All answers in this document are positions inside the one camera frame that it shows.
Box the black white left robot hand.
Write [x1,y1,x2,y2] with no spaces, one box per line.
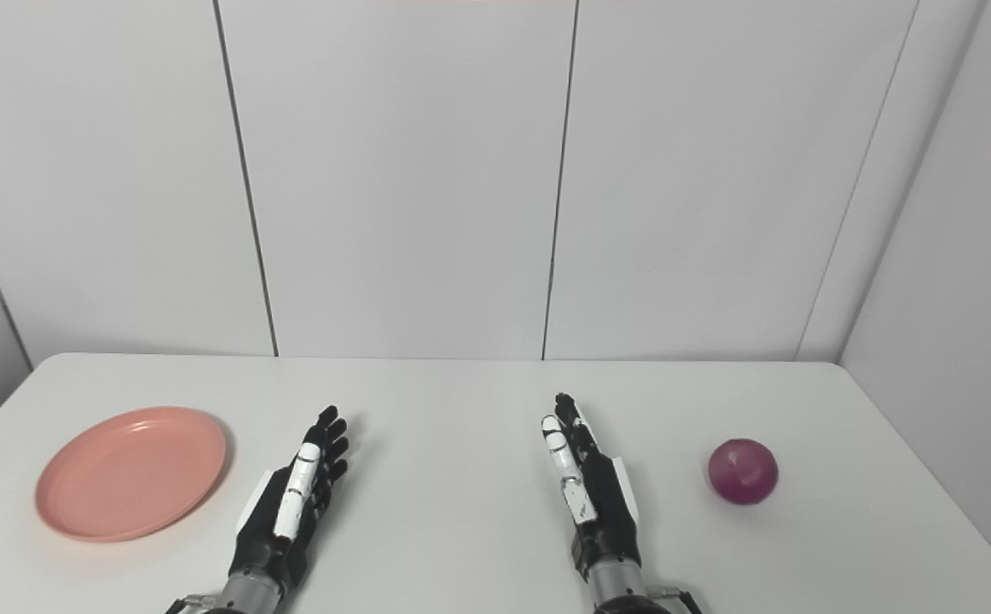
[231,405,351,590]

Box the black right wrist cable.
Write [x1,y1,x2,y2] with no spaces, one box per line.
[646,584,705,614]

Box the purple red onion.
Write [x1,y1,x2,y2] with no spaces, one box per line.
[707,438,779,506]

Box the pink round plate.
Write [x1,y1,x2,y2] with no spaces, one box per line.
[34,406,229,543]

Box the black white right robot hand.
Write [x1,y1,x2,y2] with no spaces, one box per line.
[541,392,641,582]

